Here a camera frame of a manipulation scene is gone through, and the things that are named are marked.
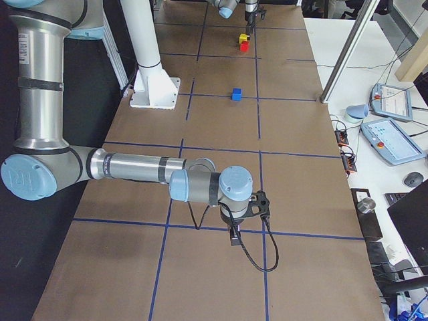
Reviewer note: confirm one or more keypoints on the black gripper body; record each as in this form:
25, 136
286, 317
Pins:
233, 221
249, 10

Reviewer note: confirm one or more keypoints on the yellow wooden cube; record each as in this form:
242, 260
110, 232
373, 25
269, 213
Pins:
243, 37

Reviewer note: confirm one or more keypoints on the red wooden cube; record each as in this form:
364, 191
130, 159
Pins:
244, 46

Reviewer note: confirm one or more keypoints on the blue wooden cube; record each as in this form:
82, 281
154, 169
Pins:
236, 94

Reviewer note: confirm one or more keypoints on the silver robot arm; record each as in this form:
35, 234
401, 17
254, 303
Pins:
252, 10
45, 163

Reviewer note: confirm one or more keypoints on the orange black connector box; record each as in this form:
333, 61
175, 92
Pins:
341, 137

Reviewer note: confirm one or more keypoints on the metal cup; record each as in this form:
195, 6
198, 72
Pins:
366, 205

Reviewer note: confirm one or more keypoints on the black flat box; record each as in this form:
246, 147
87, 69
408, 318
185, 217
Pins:
368, 222

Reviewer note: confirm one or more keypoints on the black keyboard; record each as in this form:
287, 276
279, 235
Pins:
392, 198

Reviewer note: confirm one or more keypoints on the near teach pendant tablet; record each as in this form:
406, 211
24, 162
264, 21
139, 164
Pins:
391, 142

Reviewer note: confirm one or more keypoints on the teach pendant tablet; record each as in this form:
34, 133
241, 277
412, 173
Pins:
391, 142
391, 101

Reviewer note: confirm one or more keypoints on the black laptop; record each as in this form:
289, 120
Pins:
409, 216

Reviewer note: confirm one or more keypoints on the black computer mouse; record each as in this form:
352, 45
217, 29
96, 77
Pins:
413, 179

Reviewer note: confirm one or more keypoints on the far teach pendant tablet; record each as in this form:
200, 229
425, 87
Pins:
391, 101

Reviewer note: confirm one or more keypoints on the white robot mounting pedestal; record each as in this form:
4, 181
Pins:
153, 87

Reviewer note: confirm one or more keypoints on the aluminium frame post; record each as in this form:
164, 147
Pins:
367, 10

